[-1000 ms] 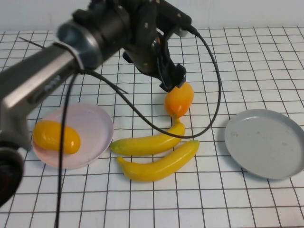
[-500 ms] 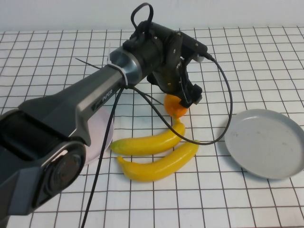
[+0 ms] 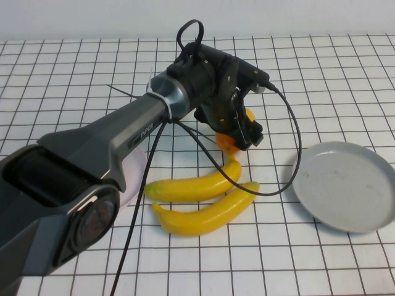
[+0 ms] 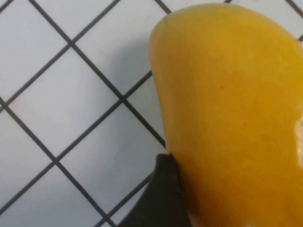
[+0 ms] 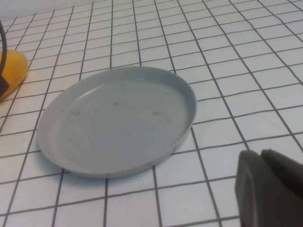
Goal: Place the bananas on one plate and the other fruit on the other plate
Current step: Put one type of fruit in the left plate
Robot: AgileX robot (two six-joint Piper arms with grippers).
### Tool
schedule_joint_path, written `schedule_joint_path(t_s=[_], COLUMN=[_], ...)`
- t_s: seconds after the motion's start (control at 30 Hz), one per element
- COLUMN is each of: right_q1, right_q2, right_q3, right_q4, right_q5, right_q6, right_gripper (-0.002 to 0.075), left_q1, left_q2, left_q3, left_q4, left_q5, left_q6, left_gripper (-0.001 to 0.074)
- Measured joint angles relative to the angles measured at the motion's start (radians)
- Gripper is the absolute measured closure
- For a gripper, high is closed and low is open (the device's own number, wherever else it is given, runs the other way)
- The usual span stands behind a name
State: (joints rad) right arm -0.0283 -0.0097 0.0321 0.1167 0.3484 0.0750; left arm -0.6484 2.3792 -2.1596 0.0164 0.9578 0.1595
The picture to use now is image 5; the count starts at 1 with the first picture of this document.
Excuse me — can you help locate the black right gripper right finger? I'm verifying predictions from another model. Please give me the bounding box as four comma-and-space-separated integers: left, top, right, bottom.
260, 148, 303, 203

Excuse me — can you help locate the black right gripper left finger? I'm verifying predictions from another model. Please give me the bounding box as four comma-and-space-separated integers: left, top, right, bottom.
234, 149, 303, 227

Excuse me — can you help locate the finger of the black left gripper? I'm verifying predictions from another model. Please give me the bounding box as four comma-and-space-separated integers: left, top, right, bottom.
0, 75, 10, 98

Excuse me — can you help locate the yellow mango with orange blush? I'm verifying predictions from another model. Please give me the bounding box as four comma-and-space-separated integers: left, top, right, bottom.
0, 49, 29, 102

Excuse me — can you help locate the grey round plate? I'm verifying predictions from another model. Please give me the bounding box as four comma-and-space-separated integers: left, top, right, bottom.
36, 66, 198, 179

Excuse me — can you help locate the white black-grid tablecloth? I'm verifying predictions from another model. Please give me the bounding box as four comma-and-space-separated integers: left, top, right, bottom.
0, 0, 303, 227

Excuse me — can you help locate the black camera cable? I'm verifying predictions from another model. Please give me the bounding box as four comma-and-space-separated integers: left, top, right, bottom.
0, 20, 8, 80

